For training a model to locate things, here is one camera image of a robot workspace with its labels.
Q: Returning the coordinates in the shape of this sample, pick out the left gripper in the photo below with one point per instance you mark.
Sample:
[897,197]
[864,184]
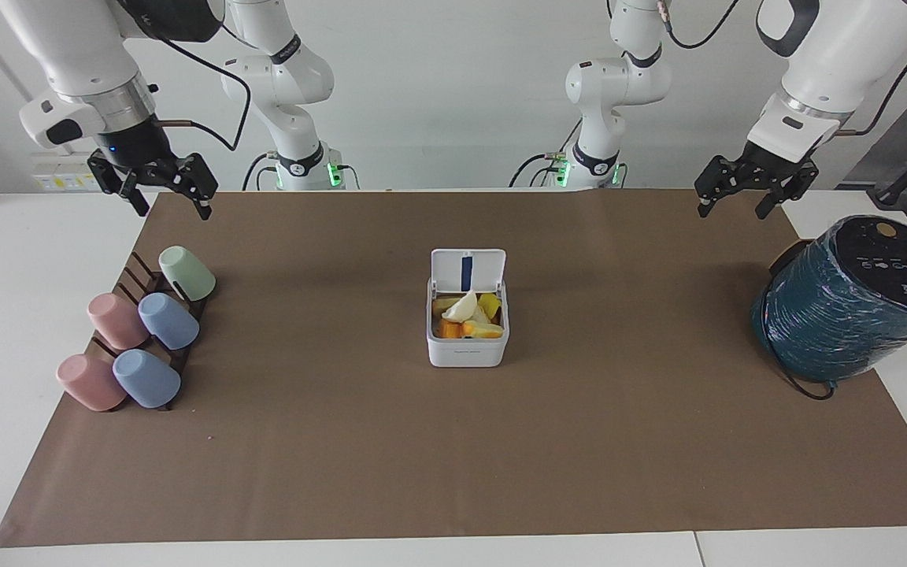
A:
[776,169]

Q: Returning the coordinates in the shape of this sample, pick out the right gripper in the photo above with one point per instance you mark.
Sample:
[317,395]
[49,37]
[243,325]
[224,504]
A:
[135,146]

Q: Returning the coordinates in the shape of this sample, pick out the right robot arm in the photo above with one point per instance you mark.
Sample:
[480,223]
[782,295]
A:
[83,47]

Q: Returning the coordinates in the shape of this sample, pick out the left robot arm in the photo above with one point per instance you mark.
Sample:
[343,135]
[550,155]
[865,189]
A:
[839,55]

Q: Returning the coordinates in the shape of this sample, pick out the small white lidded bin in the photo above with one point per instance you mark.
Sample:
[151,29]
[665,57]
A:
[467,352]

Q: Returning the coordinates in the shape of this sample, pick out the dark wooden cup rack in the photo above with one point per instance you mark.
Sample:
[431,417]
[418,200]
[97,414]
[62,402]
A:
[142,276]

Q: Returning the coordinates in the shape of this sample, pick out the green cup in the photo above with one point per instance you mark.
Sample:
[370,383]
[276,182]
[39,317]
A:
[190,272]

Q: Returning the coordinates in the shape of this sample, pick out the blue cup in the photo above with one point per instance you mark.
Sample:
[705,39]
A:
[146,379]
[170,321]

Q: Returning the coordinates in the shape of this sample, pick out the pink cup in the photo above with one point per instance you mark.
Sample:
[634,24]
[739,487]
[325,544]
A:
[90,382]
[115,319]

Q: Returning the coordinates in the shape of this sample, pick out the teal cylinder with black lid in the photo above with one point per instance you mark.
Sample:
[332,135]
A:
[839,315]

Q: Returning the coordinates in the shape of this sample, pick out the yellow peel piece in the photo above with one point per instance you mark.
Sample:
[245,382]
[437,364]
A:
[490,303]

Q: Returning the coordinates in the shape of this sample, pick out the orange peel piece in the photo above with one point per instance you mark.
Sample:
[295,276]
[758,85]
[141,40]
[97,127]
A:
[485,331]
[447,329]

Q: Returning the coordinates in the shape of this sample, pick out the pale lemon wedge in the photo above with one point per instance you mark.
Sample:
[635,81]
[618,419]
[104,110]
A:
[463,307]

